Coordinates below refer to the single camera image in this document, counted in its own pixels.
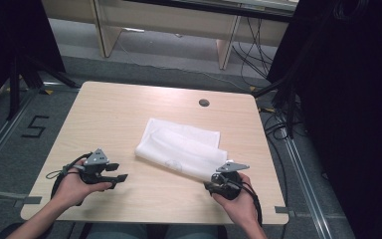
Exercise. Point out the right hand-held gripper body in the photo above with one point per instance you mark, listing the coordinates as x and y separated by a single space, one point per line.
229 182

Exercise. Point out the person's right hand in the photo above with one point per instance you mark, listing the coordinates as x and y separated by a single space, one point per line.
240 205

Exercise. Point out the person's left hand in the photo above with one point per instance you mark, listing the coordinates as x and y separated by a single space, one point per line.
73 187

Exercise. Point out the black curtain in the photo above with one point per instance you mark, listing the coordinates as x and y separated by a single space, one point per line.
351 99
10 40

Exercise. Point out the aluminium floor rail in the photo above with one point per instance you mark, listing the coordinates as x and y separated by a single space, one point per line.
306 189
3 132

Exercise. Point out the black metal stand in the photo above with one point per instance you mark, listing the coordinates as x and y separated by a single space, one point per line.
16 86

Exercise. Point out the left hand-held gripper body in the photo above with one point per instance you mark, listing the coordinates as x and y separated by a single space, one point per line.
94 166

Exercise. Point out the light wooden desk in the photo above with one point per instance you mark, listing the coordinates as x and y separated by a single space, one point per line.
165 18

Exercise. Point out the white mesh laundry bag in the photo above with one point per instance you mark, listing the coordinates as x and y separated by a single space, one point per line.
182 149

